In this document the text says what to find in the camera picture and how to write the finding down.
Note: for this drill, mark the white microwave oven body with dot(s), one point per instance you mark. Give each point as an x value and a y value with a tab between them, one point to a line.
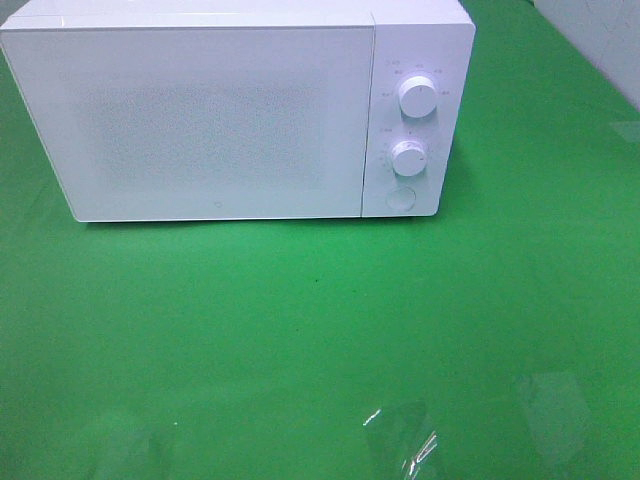
431	38

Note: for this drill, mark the white round knob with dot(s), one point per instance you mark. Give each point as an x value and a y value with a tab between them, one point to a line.
408	158
417	96

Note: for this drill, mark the white microwave door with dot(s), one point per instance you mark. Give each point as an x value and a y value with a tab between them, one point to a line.
196	124

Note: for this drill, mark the round door release button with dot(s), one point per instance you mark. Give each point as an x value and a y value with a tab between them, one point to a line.
401	199

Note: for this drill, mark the green table cloth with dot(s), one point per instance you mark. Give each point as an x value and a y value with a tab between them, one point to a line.
498	339

